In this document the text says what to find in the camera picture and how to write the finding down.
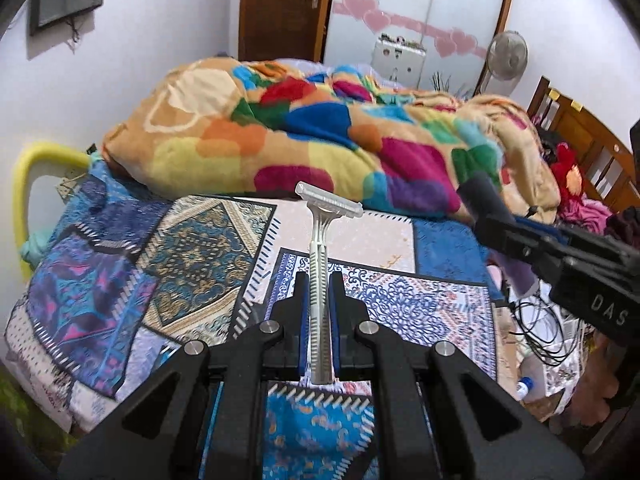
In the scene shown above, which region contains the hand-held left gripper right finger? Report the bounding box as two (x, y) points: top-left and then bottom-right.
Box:
(327, 271), (586, 480)

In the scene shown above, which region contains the white box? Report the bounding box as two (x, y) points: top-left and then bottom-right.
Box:
(372, 35), (427, 86)

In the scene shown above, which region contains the wooden headboard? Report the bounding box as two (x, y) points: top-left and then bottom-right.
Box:
(525, 76), (640, 221)

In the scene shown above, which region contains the red plush toy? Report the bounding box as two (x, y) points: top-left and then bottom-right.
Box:
(550, 142), (586, 202)

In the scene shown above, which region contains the brown wooden door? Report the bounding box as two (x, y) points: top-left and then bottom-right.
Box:
(238, 0), (335, 63)

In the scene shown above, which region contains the colourful fleece blanket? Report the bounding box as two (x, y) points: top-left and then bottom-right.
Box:
(101, 57), (561, 226)

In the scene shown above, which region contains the white disposable razor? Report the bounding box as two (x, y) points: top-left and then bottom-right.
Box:
(295, 182), (364, 386)

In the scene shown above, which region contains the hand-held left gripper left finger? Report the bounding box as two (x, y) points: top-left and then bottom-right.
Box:
(57, 271), (313, 480)

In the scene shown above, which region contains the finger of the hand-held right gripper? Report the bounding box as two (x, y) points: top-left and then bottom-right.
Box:
(472, 211), (567, 282)
(514, 216), (640, 267)

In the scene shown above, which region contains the clear plastic bottle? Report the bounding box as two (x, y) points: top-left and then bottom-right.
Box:
(515, 360), (551, 402)

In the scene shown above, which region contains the dark maroon cloth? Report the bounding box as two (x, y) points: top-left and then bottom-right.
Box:
(602, 207), (640, 251)

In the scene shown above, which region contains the black cable tangle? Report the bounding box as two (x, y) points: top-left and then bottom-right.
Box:
(507, 285), (586, 367)

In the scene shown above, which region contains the green plant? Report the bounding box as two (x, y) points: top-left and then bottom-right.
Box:
(429, 71), (472, 100)

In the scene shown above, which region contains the standing fan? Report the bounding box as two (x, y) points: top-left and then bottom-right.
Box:
(477, 30), (528, 96)

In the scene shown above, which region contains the patterned patchwork bedsheet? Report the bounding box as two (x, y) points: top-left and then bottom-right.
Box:
(5, 160), (501, 480)

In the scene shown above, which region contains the lilac cloth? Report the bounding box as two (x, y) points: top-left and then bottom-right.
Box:
(492, 255), (539, 302)

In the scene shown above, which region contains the teal cloth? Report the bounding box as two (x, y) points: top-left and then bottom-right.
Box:
(20, 232), (56, 267)

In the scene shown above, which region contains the wardrobe with pink hearts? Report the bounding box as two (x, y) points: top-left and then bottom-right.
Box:
(322, 0), (521, 96)

